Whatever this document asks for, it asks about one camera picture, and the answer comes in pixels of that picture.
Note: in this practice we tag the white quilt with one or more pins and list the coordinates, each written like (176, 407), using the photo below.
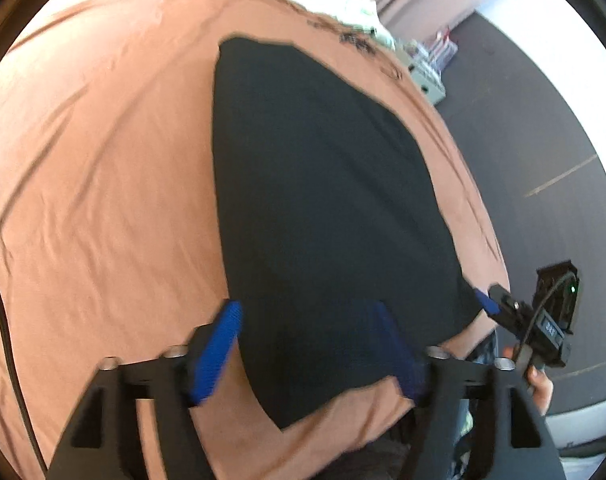
(368, 15)

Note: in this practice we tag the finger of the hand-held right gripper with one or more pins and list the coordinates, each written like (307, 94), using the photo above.
(503, 305)

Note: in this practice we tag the orange bed sheet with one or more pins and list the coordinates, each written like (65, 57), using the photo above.
(108, 160)

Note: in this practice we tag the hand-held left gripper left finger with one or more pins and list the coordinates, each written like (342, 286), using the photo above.
(213, 355)

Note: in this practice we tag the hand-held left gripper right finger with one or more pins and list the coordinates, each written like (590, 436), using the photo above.
(400, 355)

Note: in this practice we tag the black garment with yellow print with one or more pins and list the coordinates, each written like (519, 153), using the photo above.
(323, 210)

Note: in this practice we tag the person's right hand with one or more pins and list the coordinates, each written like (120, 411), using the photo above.
(542, 390)

